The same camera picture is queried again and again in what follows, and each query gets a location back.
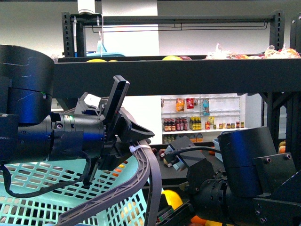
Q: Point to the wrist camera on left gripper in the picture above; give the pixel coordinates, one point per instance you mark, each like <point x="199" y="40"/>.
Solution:
<point x="106" y="109"/>

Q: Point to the blue plastic basket far shelf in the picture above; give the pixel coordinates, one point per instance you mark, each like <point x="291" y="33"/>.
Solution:
<point x="216" y="145"/>

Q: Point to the white wall goods shelf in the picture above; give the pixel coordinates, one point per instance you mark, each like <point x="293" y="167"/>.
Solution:
<point x="201" y="117"/>

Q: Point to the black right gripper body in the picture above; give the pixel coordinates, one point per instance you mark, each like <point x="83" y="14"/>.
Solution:
<point x="180" y="217"/>

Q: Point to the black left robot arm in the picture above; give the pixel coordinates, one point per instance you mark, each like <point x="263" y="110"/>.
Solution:
<point x="30" y="132"/>

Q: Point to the white dome camera device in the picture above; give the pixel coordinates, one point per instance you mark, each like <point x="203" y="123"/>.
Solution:
<point x="86" y="6"/>

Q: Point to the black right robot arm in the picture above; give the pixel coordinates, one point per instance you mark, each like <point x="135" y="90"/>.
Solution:
<point x="256" y="187"/>

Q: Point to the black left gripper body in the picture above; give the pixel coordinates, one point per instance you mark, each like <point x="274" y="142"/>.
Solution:
<point x="126" y="132"/>

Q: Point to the black metal shelf rack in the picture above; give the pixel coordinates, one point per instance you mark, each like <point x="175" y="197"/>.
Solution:
<point x="278" y="81"/>

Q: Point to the mint green shopping basket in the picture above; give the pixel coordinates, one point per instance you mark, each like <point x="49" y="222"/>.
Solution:
<point x="127" y="195"/>

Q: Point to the yellow lemon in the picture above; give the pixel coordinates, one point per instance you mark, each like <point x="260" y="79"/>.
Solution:
<point x="173" y="198"/>

